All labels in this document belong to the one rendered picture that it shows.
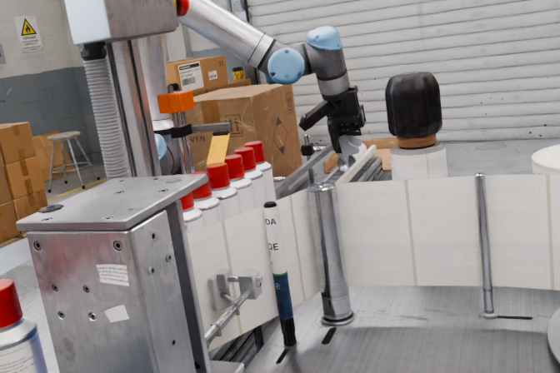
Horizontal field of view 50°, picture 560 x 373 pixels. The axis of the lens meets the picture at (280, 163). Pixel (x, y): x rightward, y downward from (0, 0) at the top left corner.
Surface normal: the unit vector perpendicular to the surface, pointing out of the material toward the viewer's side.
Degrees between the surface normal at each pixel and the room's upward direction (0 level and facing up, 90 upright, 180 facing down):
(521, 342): 0
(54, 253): 90
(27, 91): 90
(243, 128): 90
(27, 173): 89
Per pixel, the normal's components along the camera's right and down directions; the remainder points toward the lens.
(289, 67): 0.00, 0.19
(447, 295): -0.14, -0.97
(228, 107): -0.36, 0.25
